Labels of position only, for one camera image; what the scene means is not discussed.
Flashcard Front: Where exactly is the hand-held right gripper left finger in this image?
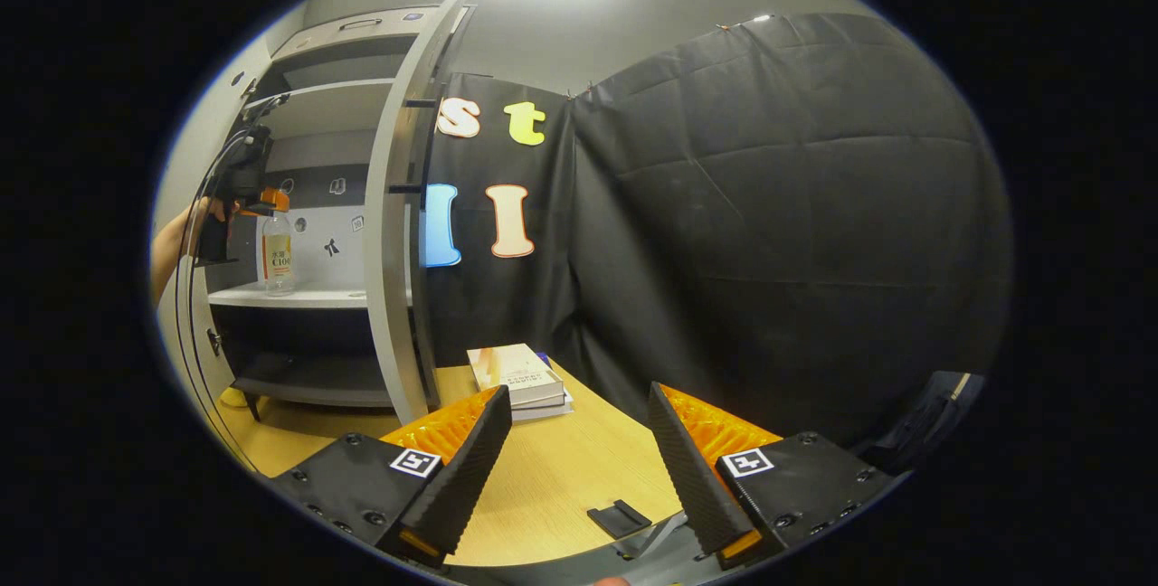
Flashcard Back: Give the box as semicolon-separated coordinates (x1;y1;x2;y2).
267;385;514;569

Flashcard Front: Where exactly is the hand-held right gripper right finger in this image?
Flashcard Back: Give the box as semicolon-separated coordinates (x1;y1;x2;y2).
647;382;906;571

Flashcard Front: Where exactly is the clear plastic bottle orange label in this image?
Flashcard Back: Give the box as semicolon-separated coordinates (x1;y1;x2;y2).
261;211;296;298

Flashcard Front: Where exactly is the grey white cabinet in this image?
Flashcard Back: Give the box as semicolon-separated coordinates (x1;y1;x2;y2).
195;5;471;424

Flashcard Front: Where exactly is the small black flat object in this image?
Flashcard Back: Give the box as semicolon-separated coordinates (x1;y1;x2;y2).
586;499;652;540

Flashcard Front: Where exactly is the white book blue corner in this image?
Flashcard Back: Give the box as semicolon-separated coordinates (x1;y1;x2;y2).
507;353;575;424

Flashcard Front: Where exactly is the dark blue garment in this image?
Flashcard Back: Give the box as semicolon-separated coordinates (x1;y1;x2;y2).
855;371;987;477

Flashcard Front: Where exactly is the black backdrop cloth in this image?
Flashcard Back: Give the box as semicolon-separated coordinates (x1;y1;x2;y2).
421;12;1014;451

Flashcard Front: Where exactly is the black door handle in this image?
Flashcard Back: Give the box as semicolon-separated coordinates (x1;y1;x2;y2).
389;98;442;196

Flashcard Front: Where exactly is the cabinet drawer with metal handle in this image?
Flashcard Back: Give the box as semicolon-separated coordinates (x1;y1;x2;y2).
271;5;440;62

